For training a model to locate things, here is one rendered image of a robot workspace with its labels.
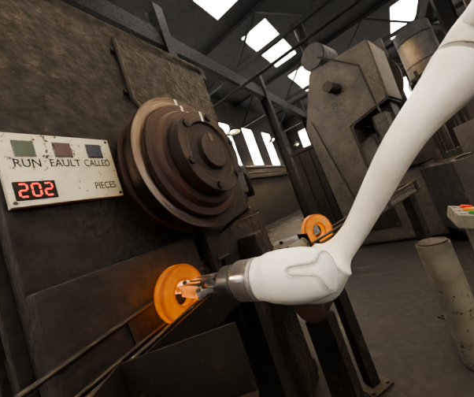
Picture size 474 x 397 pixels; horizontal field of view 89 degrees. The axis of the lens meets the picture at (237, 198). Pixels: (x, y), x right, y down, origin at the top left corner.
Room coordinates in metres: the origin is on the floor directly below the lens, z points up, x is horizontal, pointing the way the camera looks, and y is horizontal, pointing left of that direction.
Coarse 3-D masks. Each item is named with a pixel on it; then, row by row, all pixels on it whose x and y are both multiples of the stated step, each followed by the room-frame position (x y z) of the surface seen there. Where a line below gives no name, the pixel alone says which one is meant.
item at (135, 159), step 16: (144, 112) 0.70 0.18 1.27; (128, 128) 0.69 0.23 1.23; (128, 144) 0.66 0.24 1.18; (128, 160) 0.66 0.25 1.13; (144, 160) 0.65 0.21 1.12; (128, 176) 0.67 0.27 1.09; (144, 176) 0.64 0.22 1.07; (144, 192) 0.67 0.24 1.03; (160, 192) 0.67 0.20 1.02; (160, 208) 0.69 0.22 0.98; (176, 208) 0.70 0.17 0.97; (176, 224) 0.76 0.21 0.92; (192, 224) 0.73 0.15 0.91; (208, 224) 0.79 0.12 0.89
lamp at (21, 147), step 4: (16, 144) 0.53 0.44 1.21; (20, 144) 0.54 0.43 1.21; (24, 144) 0.55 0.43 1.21; (28, 144) 0.55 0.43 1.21; (16, 148) 0.53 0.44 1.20; (20, 148) 0.54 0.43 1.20; (24, 148) 0.55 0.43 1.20; (28, 148) 0.55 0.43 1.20; (32, 148) 0.56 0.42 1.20; (16, 152) 0.53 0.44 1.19; (20, 152) 0.54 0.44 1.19; (24, 152) 0.54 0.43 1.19; (28, 152) 0.55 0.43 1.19; (32, 152) 0.56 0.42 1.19
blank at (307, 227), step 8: (312, 216) 1.12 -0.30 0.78; (320, 216) 1.13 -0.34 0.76; (304, 224) 1.11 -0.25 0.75; (312, 224) 1.11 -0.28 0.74; (320, 224) 1.14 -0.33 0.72; (328, 224) 1.14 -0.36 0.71; (304, 232) 1.10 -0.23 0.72; (312, 232) 1.11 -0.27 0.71; (312, 240) 1.10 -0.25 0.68; (320, 240) 1.12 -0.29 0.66; (328, 240) 1.13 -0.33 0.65
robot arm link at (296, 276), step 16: (272, 256) 0.48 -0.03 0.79; (288, 256) 0.46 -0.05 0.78; (304, 256) 0.44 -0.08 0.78; (320, 256) 0.44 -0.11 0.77; (256, 272) 0.48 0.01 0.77; (272, 272) 0.46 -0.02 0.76; (288, 272) 0.44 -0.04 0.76; (304, 272) 0.43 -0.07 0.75; (320, 272) 0.42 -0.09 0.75; (336, 272) 0.46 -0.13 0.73; (256, 288) 0.48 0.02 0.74; (272, 288) 0.46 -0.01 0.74; (288, 288) 0.44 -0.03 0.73; (304, 288) 0.43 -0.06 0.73; (320, 288) 0.42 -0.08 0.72; (336, 288) 0.45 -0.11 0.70; (288, 304) 0.49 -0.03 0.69
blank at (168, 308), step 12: (180, 264) 0.68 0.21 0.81; (168, 276) 0.63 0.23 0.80; (180, 276) 0.66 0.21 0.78; (192, 276) 0.70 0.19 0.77; (156, 288) 0.62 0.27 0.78; (168, 288) 0.63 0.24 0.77; (156, 300) 0.61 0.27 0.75; (168, 300) 0.62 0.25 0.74; (192, 300) 0.68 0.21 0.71; (168, 312) 0.61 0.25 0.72; (180, 312) 0.64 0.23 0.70
